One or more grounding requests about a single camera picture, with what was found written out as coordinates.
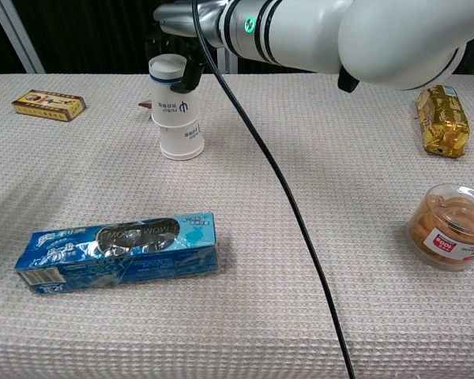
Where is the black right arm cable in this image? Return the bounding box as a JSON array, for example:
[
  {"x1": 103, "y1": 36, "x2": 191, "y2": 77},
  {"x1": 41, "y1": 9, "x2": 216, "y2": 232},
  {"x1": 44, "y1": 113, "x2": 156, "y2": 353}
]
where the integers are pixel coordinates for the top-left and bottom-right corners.
[{"x1": 190, "y1": 0, "x2": 356, "y2": 379}]

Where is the blue cookie box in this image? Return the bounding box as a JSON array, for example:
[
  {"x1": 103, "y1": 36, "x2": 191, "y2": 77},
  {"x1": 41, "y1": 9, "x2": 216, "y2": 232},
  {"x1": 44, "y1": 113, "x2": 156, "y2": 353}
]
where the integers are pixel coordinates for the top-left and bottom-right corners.
[{"x1": 14, "y1": 212, "x2": 219, "y2": 295}]

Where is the clear round cookie tub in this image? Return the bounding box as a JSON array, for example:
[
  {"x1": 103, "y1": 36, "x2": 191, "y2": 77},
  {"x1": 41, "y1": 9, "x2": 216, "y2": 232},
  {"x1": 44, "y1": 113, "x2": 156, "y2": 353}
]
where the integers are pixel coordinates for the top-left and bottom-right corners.
[{"x1": 404, "y1": 183, "x2": 474, "y2": 272}]

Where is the yellow red small box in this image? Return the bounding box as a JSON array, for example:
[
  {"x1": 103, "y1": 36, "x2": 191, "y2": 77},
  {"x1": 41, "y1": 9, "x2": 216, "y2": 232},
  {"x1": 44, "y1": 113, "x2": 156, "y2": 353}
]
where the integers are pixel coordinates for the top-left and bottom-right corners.
[{"x1": 10, "y1": 88, "x2": 87, "y2": 122}]

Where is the aluminium frame post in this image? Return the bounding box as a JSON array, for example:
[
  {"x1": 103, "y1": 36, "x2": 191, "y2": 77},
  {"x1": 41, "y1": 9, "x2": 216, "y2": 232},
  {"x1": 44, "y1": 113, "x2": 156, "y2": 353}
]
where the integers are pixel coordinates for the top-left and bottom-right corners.
[
  {"x1": 216, "y1": 47, "x2": 239, "y2": 75},
  {"x1": 0, "y1": 0, "x2": 47, "y2": 75}
]

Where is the white paper cup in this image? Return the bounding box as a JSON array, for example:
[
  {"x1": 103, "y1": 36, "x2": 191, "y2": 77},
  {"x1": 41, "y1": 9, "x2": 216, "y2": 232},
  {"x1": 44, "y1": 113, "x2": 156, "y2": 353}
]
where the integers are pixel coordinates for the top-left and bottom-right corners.
[
  {"x1": 160, "y1": 148, "x2": 205, "y2": 161},
  {"x1": 148, "y1": 54, "x2": 201, "y2": 128},
  {"x1": 159, "y1": 120, "x2": 205, "y2": 156}
]

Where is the beige waffle tablecloth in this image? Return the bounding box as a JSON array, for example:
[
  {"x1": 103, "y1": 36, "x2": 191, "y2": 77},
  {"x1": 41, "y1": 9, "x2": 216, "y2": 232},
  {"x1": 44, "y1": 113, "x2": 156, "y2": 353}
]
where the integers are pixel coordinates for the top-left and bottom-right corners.
[{"x1": 0, "y1": 73, "x2": 474, "y2": 379}]

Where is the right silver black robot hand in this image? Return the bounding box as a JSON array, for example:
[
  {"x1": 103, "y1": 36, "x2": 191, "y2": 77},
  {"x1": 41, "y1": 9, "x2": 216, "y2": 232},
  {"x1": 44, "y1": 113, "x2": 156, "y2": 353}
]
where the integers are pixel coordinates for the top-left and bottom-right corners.
[{"x1": 145, "y1": 2, "x2": 213, "y2": 95}]

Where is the gold foil biscuit packet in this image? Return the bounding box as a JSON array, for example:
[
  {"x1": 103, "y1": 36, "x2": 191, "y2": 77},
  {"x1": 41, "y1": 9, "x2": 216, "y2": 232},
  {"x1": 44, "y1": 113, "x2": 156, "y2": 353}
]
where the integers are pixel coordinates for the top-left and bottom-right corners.
[{"x1": 415, "y1": 84, "x2": 471, "y2": 159}]

